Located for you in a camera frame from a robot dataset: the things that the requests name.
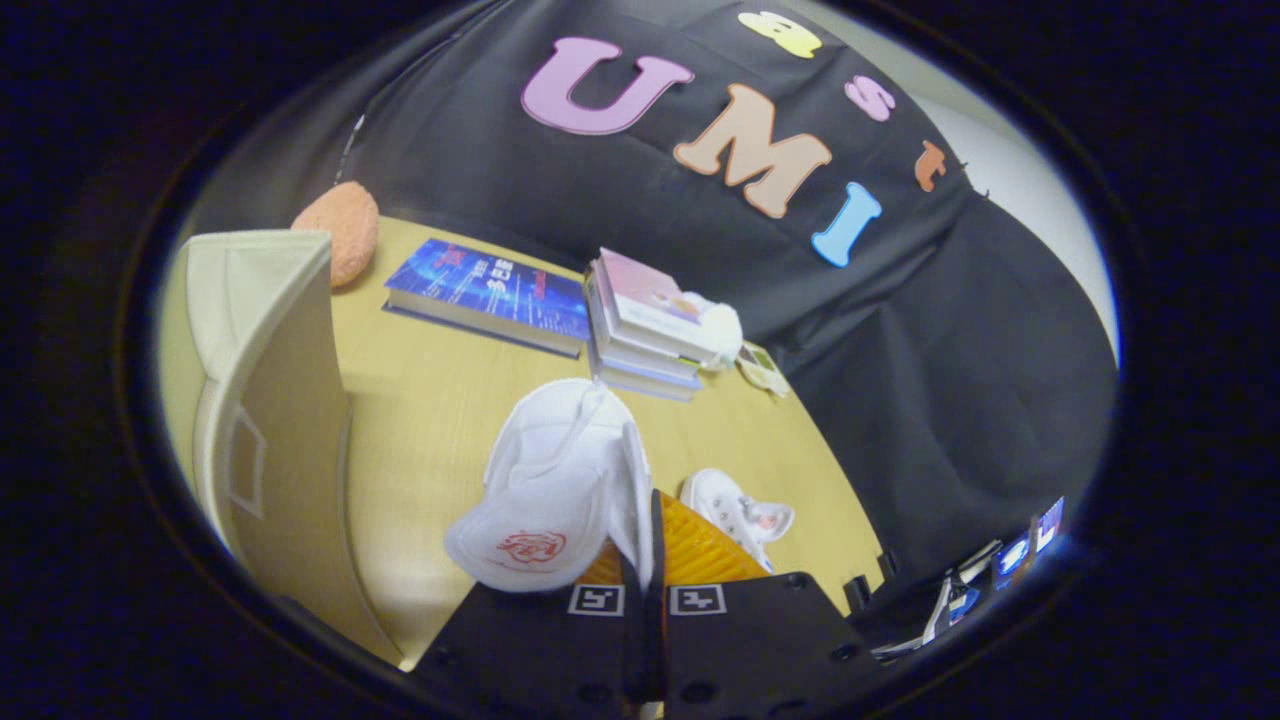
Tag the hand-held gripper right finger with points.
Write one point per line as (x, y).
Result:
(760, 640)

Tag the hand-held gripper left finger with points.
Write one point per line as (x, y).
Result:
(530, 650)

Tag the white canvas shoe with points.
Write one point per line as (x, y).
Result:
(730, 505)
(560, 480)

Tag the beige fabric storage box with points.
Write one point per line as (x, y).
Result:
(285, 450)

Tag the dark stand with blue screens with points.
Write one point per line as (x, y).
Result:
(950, 600)

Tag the divided spice dish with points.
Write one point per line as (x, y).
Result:
(762, 368)

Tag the grey-blue book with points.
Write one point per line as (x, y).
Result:
(640, 383)

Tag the white book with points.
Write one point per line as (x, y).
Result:
(630, 345)

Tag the blue cover book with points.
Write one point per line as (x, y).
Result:
(480, 290)

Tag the orange plush toy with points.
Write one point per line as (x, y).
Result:
(340, 232)

